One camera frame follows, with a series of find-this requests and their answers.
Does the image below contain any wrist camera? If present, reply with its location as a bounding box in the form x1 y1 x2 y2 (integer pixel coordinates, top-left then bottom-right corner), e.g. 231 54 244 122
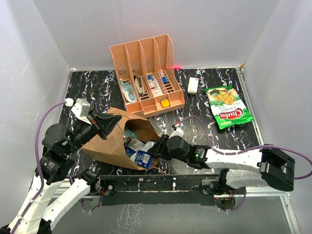
170 122 184 138
65 98 91 125

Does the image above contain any blue correction tape pack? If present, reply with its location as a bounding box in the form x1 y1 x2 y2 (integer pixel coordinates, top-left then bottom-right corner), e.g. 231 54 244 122
120 79 137 103

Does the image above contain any white small box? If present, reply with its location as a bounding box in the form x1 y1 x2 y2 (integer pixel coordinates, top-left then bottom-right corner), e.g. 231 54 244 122
187 77 199 95

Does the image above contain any blue snack pouch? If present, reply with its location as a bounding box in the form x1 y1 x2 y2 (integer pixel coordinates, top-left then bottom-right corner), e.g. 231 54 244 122
134 150 154 170

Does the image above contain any purple cable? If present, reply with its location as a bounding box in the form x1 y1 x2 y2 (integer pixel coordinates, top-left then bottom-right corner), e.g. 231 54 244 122
176 116 312 180
9 101 71 234

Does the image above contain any yellow sticky tape dispenser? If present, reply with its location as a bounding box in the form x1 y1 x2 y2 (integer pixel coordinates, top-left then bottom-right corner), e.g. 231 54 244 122
160 98 170 108

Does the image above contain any red green candy pack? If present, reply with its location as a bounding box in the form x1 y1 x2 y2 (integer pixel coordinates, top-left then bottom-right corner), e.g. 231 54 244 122
123 129 137 143

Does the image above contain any pink desk organizer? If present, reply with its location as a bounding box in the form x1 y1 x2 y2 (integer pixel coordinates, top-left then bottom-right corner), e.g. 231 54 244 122
110 34 185 118

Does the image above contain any blue biscuit pack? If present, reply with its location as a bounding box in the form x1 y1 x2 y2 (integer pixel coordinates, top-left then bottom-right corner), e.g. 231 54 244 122
124 138 156 157

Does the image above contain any green Chuba chips bag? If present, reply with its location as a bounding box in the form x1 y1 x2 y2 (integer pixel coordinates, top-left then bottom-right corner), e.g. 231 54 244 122
205 86 254 130

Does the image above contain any silver stapler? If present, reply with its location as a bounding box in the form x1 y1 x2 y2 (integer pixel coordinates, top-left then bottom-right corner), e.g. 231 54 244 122
134 76 145 97

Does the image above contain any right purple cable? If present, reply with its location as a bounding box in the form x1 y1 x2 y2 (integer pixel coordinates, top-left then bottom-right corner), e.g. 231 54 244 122
176 116 312 180

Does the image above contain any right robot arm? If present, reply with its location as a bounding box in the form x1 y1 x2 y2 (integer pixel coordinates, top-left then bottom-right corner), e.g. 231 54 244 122
148 135 295 194

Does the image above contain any brown paper bag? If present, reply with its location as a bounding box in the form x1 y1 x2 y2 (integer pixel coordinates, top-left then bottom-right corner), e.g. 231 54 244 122
81 107 160 171

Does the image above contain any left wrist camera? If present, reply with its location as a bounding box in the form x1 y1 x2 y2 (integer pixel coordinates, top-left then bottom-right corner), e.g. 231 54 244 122
65 98 91 125

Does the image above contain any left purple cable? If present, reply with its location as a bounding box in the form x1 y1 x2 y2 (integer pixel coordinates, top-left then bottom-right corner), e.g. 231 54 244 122
9 101 71 234

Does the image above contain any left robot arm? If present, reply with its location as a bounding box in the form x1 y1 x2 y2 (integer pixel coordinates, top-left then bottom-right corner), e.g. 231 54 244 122
0 111 122 234

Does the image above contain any blue eraser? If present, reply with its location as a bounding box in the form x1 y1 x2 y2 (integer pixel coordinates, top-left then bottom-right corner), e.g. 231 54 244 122
162 76 169 84

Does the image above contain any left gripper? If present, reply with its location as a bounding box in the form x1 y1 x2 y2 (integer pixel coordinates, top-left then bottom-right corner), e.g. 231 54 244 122
65 107 122 155

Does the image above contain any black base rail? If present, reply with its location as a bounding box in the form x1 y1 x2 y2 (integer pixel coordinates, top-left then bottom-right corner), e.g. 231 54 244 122
48 174 288 208

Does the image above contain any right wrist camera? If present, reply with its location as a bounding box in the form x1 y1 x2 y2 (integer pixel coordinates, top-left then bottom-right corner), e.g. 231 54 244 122
170 122 184 138

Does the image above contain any white ruler set pack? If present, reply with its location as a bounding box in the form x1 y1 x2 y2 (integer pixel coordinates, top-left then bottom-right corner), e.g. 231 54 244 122
148 74 163 97

